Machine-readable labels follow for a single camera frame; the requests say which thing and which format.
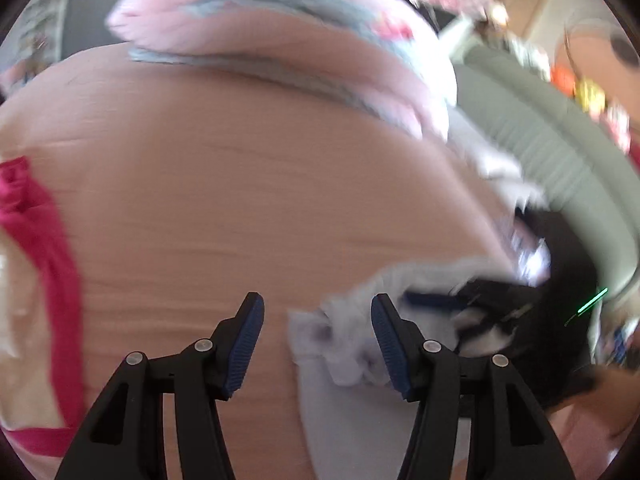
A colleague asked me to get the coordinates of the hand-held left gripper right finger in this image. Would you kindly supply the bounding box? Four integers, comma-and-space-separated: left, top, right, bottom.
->
371, 293, 563, 480

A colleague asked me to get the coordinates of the pink bed sheet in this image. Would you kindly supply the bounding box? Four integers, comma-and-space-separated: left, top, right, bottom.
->
0, 45, 551, 480

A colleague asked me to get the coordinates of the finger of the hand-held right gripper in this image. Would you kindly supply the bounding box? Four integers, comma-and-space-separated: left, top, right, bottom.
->
404, 280, 536, 322

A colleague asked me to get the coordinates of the grey-green padded headboard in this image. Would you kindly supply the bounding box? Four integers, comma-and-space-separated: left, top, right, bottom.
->
450, 45, 640, 311

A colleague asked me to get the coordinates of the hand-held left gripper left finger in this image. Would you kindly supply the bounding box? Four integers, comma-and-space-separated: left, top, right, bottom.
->
54, 292, 266, 480

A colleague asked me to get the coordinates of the colourful toys cluster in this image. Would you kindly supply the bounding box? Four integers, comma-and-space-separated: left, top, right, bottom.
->
550, 60, 640, 153

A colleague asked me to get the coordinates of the magenta and cream garment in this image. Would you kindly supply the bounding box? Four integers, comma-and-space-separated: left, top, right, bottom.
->
0, 155, 87, 461

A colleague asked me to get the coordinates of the white and blue garment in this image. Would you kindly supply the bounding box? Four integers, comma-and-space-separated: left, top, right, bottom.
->
465, 147, 551, 281

